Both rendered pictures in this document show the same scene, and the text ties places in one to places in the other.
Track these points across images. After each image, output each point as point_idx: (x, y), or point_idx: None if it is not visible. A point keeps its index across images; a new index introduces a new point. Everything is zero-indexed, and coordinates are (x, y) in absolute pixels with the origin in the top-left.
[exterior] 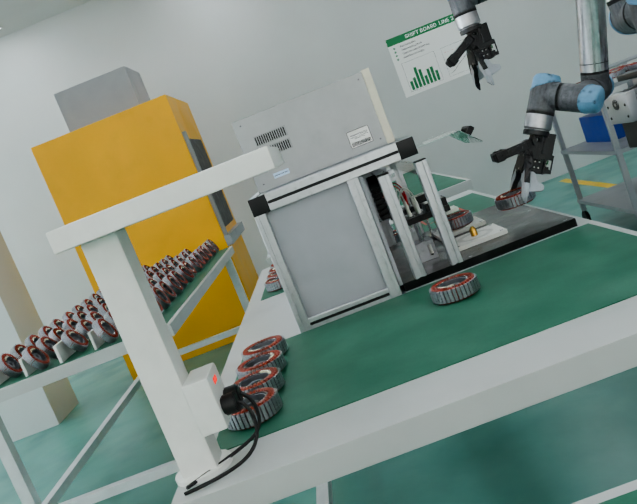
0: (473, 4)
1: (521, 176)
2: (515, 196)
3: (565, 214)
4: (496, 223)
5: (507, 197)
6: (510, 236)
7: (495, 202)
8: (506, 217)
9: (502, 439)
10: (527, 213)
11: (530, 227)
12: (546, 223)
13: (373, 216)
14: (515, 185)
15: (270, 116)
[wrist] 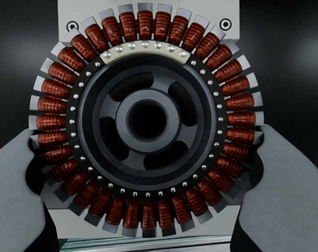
0: None
1: (39, 231)
2: (31, 101)
3: (139, 232)
4: (278, 63)
5: (64, 62)
6: (4, 37)
7: (138, 7)
8: (314, 109)
9: None
10: (247, 163)
11: (24, 107)
12: None
13: None
14: (254, 177)
15: None
